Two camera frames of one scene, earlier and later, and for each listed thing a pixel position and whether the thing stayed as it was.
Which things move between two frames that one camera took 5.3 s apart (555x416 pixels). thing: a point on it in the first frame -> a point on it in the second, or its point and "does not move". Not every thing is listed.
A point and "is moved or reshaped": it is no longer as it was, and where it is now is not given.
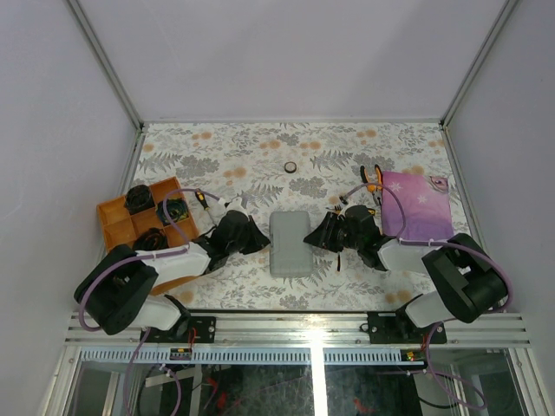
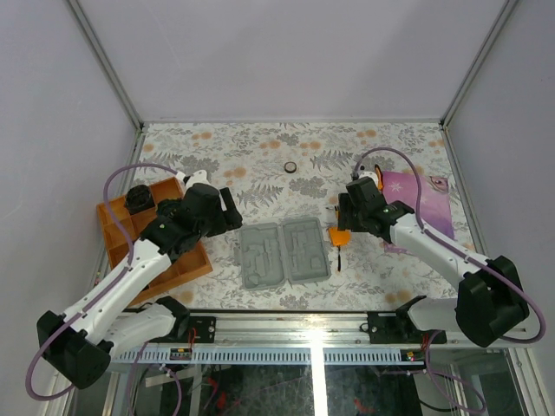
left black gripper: (259, 238) -> (231, 218)
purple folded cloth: (427, 201) does not move
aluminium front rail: (304, 329) does not move
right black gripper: (324, 237) -> (344, 212)
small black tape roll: (288, 171) does not move
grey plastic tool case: (290, 255) is moved or reshaped
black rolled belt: (138, 198) does not move
